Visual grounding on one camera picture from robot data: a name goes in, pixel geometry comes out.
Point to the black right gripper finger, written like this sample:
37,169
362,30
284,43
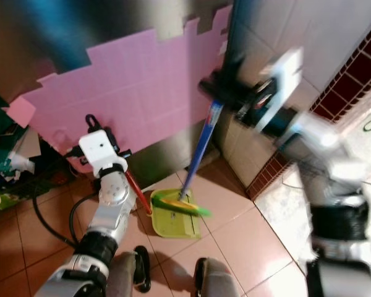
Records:
217,90
233,68

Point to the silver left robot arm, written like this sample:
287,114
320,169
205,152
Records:
108,213

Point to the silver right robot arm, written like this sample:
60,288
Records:
331,185

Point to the pink foam board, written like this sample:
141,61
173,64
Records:
136,93

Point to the teal green bag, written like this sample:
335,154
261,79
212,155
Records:
3,136

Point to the stainless steel cabinet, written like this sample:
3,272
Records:
49,37

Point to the grey left robot leg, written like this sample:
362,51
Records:
130,272

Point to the grey robot leg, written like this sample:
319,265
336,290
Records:
216,281
130,272

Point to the grey right robot leg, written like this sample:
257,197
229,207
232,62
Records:
216,281

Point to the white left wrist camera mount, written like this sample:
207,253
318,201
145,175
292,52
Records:
100,148

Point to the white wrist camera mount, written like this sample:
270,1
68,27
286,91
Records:
100,148
285,77

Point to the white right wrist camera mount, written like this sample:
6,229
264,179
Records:
285,77

